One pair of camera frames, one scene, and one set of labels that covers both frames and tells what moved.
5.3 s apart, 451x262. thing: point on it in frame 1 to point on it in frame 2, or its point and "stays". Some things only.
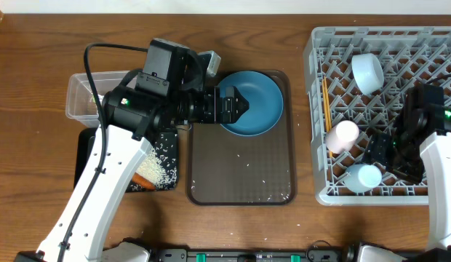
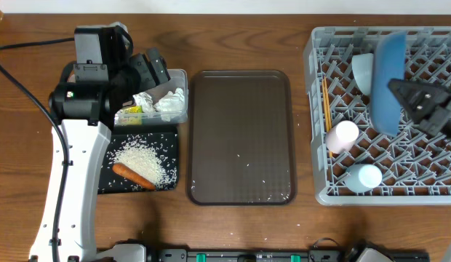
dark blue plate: x=265 y=99 to x=390 y=64
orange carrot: x=138 y=180 stays
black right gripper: x=376 y=150 to x=436 y=126
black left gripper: x=213 y=100 to x=148 y=81
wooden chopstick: x=327 y=105 stays
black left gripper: x=319 y=252 stays
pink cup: x=342 y=136 stays
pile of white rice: x=154 y=170 stays
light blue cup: x=362 y=177 stays
